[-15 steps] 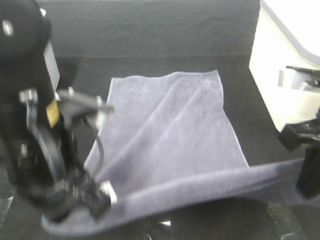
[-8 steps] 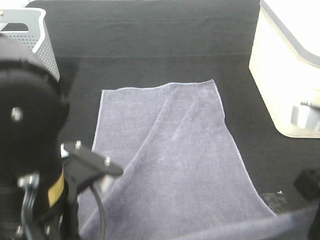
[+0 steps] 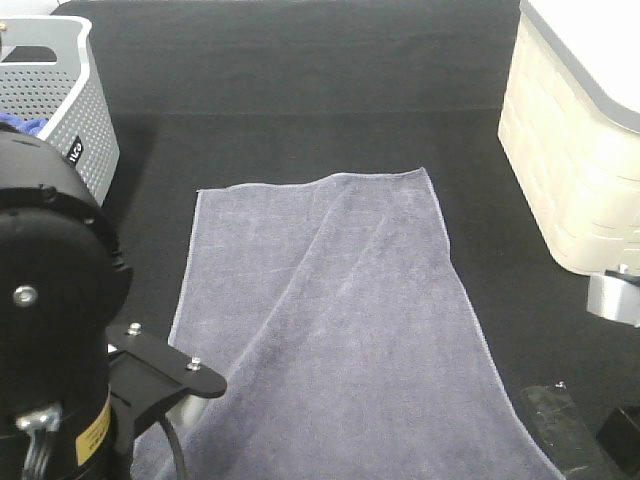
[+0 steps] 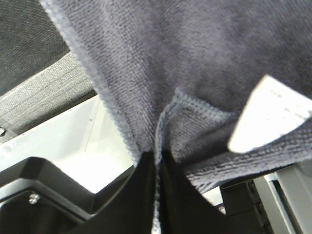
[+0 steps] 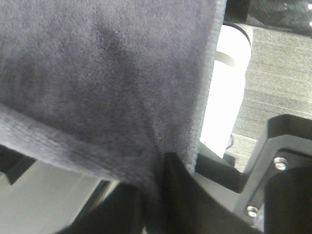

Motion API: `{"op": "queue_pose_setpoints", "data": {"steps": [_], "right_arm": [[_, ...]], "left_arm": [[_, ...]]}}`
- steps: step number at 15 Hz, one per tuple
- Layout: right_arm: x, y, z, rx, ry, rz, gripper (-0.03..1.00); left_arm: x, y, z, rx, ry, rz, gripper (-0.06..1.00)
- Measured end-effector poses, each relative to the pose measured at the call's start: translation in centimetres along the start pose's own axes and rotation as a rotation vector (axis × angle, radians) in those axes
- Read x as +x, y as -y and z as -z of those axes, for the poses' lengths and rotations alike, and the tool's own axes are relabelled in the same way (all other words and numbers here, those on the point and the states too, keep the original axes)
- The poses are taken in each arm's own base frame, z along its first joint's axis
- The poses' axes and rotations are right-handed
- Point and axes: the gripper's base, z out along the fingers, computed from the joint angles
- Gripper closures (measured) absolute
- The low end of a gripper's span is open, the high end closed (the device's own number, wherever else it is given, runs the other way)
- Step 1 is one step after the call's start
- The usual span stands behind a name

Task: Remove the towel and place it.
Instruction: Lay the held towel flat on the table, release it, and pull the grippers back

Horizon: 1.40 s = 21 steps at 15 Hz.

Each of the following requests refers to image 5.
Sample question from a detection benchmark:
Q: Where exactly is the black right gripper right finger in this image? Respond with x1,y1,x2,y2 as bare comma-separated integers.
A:
162,153,259,234

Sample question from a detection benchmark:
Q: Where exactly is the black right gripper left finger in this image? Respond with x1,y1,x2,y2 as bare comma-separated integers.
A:
58,182,147,234

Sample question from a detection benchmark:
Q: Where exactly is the grey-blue towel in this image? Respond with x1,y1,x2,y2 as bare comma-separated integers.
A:
0,0,226,201

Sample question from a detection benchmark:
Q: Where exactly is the white robot torso column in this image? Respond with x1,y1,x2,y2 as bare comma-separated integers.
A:
200,23,254,158

